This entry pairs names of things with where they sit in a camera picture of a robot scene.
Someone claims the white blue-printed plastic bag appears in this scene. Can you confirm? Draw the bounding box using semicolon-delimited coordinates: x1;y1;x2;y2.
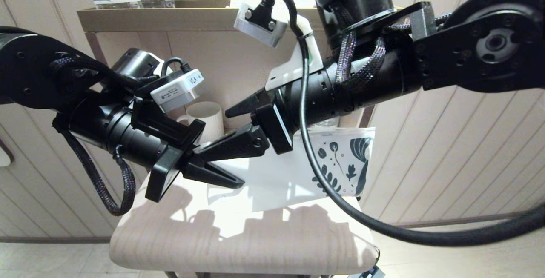
207;127;376;212

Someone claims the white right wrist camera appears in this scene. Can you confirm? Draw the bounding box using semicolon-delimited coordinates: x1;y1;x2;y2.
233;1;325;92

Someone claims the black left camera cable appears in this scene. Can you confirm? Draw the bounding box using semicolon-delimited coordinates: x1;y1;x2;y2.
161;57;192;76

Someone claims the black camera cable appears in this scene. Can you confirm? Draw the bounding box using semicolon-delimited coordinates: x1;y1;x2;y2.
161;57;192;76
260;0;545;246

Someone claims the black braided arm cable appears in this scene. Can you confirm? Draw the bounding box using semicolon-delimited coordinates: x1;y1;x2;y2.
51;57;145;93
60;127;137;217
334;29;388;87

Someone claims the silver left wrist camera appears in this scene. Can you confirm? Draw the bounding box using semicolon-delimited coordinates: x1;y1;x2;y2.
150;69;205;113

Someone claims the white ribbed mug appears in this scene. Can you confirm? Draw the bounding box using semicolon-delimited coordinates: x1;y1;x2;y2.
177;101;225;144

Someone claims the blue floor device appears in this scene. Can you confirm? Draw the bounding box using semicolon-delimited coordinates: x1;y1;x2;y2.
347;265;386;278

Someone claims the beige wooden shelf unit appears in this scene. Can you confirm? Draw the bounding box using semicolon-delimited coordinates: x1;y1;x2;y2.
76;0;408;278

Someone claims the black right camera cable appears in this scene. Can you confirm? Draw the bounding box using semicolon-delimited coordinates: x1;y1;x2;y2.
260;0;545;246

